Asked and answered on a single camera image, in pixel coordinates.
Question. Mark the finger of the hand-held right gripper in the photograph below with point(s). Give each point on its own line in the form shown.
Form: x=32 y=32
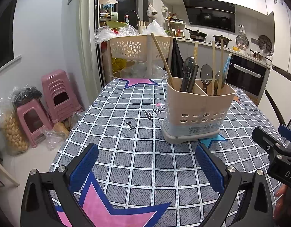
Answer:
x=287 y=133
x=266 y=139

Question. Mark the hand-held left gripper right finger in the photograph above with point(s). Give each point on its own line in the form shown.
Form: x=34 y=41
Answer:
x=209 y=167

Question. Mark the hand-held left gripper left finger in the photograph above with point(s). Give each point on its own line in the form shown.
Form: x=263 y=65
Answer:
x=84 y=167

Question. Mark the beige plastic utensil holder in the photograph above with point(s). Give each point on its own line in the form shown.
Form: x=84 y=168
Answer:
x=195 y=113

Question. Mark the blue patterned chopstick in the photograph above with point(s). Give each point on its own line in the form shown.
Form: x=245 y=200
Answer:
x=227 y=63

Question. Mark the yellow patterned chopstick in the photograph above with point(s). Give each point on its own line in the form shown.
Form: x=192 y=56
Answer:
x=195 y=50

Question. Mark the person's right hand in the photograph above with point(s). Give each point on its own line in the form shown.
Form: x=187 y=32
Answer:
x=282 y=194

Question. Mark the transparent bag of brown items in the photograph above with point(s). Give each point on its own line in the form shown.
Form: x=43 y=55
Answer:
x=60 y=128

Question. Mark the white refrigerator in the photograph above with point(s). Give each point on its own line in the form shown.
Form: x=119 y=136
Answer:
x=282 y=87

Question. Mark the grey checked star tablecloth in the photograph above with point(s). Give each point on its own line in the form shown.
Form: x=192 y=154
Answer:
x=136 y=160

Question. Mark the black built-in oven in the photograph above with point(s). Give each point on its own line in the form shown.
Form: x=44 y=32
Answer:
x=249 y=80

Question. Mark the light wooden board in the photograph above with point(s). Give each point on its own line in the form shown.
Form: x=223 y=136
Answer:
x=8 y=175

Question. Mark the clear bag of yellow balls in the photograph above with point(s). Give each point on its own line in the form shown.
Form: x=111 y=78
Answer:
x=13 y=132

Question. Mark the short pink stool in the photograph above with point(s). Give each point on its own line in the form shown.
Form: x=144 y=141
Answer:
x=29 y=107

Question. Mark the small steel pot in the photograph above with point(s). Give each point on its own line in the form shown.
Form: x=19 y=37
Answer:
x=257 y=55

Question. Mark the tall pink stool stack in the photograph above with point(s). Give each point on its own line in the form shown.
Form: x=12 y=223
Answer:
x=55 y=82

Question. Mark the bag of black items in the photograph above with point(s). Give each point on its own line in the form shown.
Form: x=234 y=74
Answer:
x=27 y=94

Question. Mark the round dark hanging rack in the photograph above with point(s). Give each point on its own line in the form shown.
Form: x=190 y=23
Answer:
x=264 y=42

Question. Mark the yellow bowl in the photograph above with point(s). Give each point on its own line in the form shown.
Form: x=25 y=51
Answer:
x=236 y=48

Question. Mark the round hanging strainer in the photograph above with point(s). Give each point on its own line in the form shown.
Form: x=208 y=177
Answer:
x=242 y=40

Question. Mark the grey kitchen base cabinets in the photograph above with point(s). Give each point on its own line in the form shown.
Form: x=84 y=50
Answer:
x=204 y=54

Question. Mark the yellow cooking oil bottle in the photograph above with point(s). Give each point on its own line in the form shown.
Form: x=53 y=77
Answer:
x=119 y=63

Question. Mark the clear crumpled plastic bag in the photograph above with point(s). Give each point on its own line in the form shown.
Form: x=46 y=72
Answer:
x=140 y=71
x=104 y=34

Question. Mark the black hanging plastic bag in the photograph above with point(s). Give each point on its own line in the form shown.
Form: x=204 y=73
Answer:
x=176 y=59

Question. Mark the beige perforated basket rack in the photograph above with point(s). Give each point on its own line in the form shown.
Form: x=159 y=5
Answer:
x=133 y=46

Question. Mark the black range hood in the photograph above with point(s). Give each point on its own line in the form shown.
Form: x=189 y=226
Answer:
x=209 y=16

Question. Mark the spice rack with bottles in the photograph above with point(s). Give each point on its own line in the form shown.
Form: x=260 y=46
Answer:
x=178 y=26

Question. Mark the dark window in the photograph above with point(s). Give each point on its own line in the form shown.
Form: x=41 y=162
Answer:
x=3 y=42

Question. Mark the whitish plastic bag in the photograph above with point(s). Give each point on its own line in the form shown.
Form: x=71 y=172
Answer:
x=156 y=28

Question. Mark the spray bottle with red nozzle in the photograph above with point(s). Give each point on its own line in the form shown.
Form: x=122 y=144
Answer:
x=127 y=21

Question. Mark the pale green cup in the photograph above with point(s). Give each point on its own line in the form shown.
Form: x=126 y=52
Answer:
x=114 y=16

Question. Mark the curved kitchen faucet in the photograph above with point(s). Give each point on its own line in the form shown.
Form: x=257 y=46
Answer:
x=132 y=11

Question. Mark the white hanging plastic bag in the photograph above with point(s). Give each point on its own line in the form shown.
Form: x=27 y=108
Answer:
x=151 y=10

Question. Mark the white sliding door frame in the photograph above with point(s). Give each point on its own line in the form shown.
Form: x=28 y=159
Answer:
x=88 y=40

